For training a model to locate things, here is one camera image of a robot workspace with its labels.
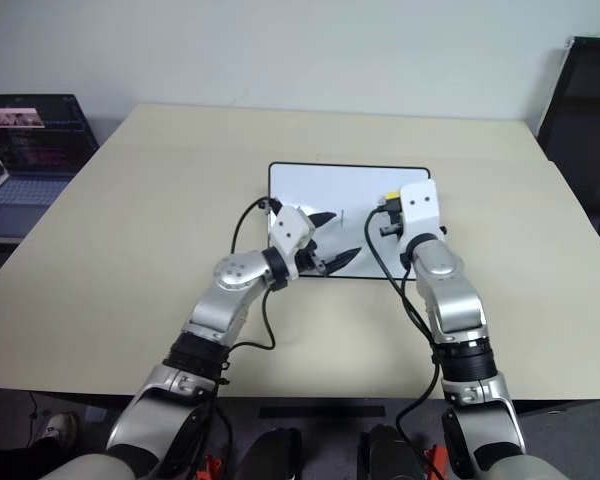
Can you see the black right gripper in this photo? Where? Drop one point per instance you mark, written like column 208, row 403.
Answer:
column 391, row 231

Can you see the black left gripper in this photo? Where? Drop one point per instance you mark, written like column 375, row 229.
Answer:
column 310, row 257

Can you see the yellow whiteboard eraser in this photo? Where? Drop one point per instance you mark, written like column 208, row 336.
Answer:
column 392, row 195

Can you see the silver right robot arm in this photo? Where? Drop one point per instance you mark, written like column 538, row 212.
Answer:
column 447, row 295

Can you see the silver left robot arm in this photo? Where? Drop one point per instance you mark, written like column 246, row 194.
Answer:
column 235, row 272

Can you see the black-framed whiteboard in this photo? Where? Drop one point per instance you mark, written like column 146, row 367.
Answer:
column 330, row 185

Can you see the black chair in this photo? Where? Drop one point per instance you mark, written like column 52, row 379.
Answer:
column 580, row 125

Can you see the dark rounded shape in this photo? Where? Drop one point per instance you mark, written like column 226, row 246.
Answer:
column 392, row 452

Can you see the open grey laptop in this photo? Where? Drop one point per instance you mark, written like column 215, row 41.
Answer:
column 30, row 145

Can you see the white and grey shoe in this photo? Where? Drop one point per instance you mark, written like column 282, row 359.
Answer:
column 60, row 430

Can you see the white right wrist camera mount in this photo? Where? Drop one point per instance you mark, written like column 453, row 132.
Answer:
column 420, row 210

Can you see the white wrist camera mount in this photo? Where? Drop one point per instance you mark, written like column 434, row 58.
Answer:
column 291, row 227
column 420, row 210

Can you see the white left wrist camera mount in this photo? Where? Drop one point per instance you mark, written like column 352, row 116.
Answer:
column 291, row 227

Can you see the orange bracket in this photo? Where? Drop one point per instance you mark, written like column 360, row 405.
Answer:
column 211, row 467
column 437, row 457

